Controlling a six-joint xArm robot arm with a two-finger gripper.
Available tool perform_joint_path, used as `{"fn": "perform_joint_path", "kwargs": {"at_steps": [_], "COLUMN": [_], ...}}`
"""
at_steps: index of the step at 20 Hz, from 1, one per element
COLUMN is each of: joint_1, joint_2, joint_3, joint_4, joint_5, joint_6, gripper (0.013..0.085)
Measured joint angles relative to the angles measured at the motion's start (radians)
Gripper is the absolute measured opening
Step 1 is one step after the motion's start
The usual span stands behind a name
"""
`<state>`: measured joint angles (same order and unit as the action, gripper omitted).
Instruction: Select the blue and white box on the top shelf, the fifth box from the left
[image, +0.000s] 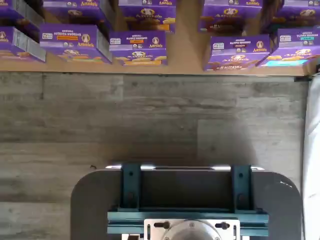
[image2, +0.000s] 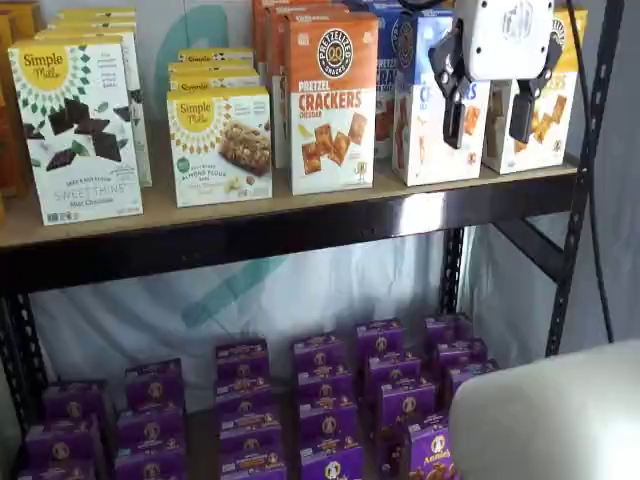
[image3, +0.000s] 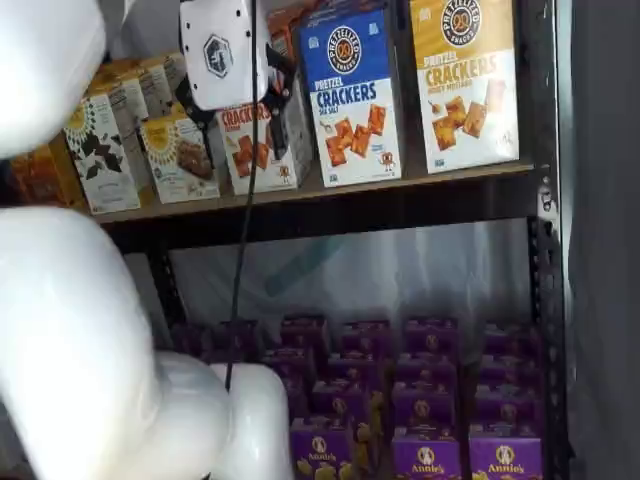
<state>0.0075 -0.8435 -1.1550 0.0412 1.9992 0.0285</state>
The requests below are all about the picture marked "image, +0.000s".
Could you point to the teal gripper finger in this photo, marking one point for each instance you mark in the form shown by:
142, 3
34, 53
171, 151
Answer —
241, 186
131, 186

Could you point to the purple Annie's chocolate bunny box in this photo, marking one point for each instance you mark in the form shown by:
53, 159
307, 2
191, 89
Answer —
230, 15
237, 52

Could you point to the purple Annie's snack box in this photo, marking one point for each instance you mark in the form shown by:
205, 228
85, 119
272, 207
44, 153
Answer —
15, 12
147, 15
72, 10
17, 47
137, 47
300, 12

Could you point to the purple Annie's box teal label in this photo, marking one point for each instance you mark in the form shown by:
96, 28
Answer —
295, 45

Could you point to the purple Annie's box orange label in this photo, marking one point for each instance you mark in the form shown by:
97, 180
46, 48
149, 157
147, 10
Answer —
72, 42

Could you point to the white metal mounting plate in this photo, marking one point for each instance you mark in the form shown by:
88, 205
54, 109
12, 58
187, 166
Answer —
151, 233

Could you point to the silver round metal cap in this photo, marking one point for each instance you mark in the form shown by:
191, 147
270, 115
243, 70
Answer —
191, 232

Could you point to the white fabric sheet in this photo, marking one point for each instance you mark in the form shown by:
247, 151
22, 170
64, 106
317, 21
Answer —
312, 150

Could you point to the purple Annie's snack boxes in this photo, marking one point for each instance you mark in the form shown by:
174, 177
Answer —
185, 55

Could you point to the grey rounded base plate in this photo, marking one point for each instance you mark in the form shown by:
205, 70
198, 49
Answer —
95, 205

